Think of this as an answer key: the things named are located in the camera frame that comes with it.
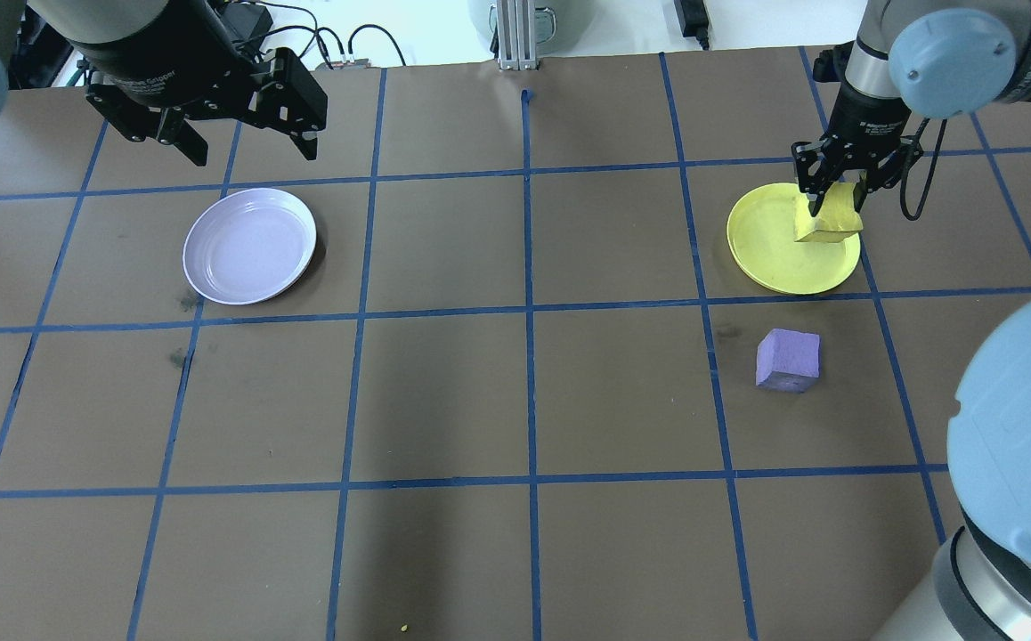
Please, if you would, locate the yellow foam block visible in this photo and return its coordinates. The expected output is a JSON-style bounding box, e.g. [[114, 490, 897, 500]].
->
[[793, 183, 865, 245]]

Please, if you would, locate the purple foam block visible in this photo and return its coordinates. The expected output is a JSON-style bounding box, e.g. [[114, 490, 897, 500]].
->
[[755, 328, 822, 394]]

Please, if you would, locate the black power brick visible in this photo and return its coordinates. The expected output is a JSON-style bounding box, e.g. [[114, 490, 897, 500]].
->
[[223, 3, 276, 47]]

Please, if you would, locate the yellow plate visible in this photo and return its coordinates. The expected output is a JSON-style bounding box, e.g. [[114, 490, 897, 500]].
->
[[727, 182, 862, 296]]

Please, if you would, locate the purple plate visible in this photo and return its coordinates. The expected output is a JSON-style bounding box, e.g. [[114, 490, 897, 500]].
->
[[183, 187, 318, 306]]

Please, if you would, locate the small black power adapter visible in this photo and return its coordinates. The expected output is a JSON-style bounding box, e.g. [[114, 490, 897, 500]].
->
[[674, 0, 712, 51]]

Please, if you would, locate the steel pot with lid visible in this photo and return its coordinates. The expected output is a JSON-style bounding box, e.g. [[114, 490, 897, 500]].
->
[[467, 0, 603, 41]]

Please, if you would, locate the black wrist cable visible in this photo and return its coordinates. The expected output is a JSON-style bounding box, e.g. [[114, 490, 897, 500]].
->
[[897, 116, 938, 222]]

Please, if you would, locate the aluminium frame post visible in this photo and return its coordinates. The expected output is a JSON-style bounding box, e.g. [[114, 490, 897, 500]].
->
[[495, 0, 541, 71]]

